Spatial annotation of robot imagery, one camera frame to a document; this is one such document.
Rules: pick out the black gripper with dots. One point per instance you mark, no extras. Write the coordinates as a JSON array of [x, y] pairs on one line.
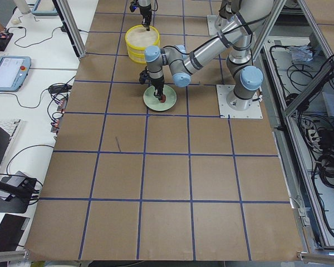
[[157, 82], [145, 11]]

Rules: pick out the brown half-moon bun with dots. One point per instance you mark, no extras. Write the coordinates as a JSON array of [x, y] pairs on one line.
[[162, 99]]

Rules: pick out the yellow bamboo steamer layer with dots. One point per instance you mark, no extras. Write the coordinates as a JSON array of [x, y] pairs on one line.
[[138, 37], [136, 55]]

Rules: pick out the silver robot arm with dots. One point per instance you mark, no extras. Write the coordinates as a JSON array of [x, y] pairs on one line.
[[156, 6], [235, 24]]

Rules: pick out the light green round plate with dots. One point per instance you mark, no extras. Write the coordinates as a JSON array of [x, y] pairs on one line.
[[168, 100]]

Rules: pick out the black power adapter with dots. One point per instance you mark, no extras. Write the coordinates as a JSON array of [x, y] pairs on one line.
[[61, 88]]

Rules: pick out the white keyboard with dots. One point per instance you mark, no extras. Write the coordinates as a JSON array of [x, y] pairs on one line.
[[11, 126]]

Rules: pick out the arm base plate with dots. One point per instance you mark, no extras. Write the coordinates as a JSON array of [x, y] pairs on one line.
[[214, 23], [232, 107]]

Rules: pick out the aluminium frame post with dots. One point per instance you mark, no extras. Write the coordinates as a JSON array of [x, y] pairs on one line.
[[64, 11]]

